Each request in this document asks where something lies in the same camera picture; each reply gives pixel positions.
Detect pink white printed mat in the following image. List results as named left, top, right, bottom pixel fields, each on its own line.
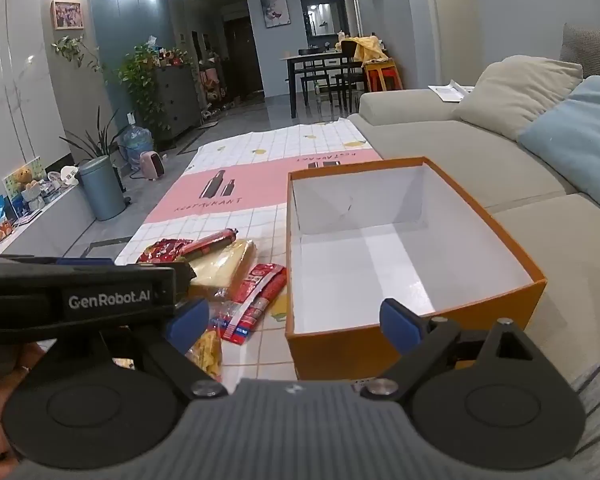
left=35, top=122, right=386, bottom=396

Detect hanging green plant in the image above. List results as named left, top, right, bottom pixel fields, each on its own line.
left=52, top=35, right=103, bottom=73

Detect grey-blue trash bin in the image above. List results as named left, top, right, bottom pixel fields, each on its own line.
left=77, top=156, right=127, bottom=222

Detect long-leaf potted plant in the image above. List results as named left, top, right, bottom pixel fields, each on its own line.
left=59, top=105, right=123, bottom=161

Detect black dining chair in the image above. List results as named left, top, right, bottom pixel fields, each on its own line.
left=332, top=40, right=366, bottom=111

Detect white papers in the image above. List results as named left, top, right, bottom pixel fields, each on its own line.
left=427, top=80, right=476, bottom=104

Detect yellow cloth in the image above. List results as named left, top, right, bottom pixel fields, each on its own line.
left=347, top=35, right=388, bottom=66

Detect red strip snack packet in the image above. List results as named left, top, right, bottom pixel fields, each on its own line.
left=220, top=262, right=287, bottom=346

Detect yellow cake packet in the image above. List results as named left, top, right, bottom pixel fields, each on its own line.
left=186, top=239, right=258, bottom=302

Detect wall mirror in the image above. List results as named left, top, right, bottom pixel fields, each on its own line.
left=306, top=2, right=344, bottom=37

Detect low white cabinet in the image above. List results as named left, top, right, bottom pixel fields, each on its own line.
left=0, top=185, right=98, bottom=256

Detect grey textured cushion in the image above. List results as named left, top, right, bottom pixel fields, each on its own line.
left=560, top=22, right=600, bottom=81

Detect wall painting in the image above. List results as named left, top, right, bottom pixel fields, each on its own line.
left=260, top=0, right=292, bottom=27

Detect orange stool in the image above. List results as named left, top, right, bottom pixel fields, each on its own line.
left=364, top=60, right=403, bottom=93

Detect black dining table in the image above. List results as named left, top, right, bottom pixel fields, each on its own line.
left=280, top=50, right=366, bottom=118

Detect large leafy plant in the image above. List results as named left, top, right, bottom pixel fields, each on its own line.
left=117, top=42, right=171, bottom=131

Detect dark door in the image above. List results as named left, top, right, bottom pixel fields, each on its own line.
left=222, top=14, right=259, bottom=102

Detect beige cushion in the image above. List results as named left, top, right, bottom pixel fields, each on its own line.
left=452, top=55, right=584, bottom=142

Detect red patterned snack packet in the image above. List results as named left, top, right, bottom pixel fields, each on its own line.
left=136, top=238, right=197, bottom=264

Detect teddy bear picture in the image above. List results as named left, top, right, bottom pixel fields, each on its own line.
left=2, top=156, right=47, bottom=198

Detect yellow crisps packet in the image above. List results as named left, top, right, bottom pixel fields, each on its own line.
left=189, top=300, right=243, bottom=382

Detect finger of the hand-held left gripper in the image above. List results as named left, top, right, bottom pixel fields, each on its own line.
left=172, top=260, right=197, bottom=306

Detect person's left hand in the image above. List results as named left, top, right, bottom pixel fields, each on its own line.
left=0, top=344, right=48, bottom=466

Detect blue water jug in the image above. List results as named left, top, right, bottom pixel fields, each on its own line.
left=121, top=125, right=154, bottom=171

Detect beige sofa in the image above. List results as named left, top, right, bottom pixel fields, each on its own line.
left=347, top=87, right=600, bottom=396

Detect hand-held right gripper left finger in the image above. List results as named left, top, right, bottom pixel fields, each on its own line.
left=97, top=297, right=228, bottom=400

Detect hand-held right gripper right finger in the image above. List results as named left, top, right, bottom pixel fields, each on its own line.
left=362, top=298, right=548, bottom=403

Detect orange cardboard box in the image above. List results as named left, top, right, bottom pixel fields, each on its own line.
left=285, top=156, right=548, bottom=382

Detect shelf with toys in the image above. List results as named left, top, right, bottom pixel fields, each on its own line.
left=197, top=55, right=228, bottom=111

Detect framed photo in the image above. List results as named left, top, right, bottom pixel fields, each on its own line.
left=50, top=0, right=86, bottom=30

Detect light blue cushion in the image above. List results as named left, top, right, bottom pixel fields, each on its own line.
left=517, top=75, right=600, bottom=221

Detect pink heater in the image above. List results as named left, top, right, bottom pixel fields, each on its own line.
left=139, top=150, right=167, bottom=182

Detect toys on cabinet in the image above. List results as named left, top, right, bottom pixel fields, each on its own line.
left=152, top=47, right=193, bottom=68

